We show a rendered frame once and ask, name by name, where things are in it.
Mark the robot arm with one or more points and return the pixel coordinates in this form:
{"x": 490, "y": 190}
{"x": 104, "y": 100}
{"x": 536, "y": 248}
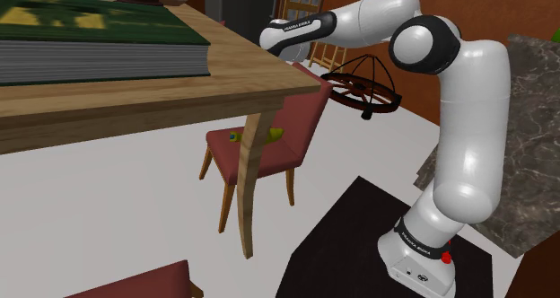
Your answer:
{"x": 474, "y": 126}

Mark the yellow-green toy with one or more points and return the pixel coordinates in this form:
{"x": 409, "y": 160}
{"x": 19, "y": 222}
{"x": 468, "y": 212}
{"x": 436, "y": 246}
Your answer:
{"x": 275, "y": 134}

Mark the red cushioned wooden chair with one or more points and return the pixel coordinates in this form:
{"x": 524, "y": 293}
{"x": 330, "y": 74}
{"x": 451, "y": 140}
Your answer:
{"x": 144, "y": 284}
{"x": 280, "y": 157}

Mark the wooden table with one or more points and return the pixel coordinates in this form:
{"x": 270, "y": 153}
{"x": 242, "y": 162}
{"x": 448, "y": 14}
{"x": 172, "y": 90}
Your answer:
{"x": 245, "y": 78}

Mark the dark robot stand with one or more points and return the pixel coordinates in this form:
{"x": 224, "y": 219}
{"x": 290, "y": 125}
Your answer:
{"x": 337, "y": 249}

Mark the large green book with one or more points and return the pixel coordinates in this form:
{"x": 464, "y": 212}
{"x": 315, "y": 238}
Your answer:
{"x": 100, "y": 52}

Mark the marble top counter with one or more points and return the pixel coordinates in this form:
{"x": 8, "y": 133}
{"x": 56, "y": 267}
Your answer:
{"x": 536, "y": 135}

